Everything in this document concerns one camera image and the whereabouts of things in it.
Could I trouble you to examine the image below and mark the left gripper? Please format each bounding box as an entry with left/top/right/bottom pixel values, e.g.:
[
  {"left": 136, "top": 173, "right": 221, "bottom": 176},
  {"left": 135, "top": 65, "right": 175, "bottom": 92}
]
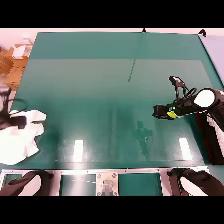
[{"left": 11, "top": 114, "right": 29, "bottom": 131}]

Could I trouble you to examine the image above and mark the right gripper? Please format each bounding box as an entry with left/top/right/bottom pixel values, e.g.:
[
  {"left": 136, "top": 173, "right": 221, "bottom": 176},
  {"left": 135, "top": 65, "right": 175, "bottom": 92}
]
[{"left": 152, "top": 102, "right": 188, "bottom": 121}]

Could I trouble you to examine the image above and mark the brown cardboard box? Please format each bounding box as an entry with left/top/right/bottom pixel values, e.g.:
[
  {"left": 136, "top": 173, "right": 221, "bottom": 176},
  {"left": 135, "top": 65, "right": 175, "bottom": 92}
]
[{"left": 0, "top": 45, "right": 32, "bottom": 92}]

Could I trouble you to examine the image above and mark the white knit garment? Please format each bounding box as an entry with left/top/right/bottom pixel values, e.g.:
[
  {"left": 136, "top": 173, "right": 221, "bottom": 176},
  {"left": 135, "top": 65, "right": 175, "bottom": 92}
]
[{"left": 207, "top": 115, "right": 224, "bottom": 148}]

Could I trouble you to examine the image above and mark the black cable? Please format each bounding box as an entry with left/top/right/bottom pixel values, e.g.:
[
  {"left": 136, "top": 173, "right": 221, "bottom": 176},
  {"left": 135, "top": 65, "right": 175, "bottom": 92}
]
[{"left": 7, "top": 97, "right": 29, "bottom": 114}]

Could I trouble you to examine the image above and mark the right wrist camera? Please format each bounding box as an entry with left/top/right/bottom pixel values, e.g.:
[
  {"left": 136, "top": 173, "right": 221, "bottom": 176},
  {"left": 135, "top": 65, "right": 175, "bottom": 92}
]
[{"left": 168, "top": 75, "right": 188, "bottom": 102}]

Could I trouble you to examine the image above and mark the silver frame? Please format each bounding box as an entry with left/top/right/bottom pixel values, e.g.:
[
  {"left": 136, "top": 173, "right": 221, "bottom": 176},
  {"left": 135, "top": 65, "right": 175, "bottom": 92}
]
[{"left": 0, "top": 165, "right": 213, "bottom": 197}]

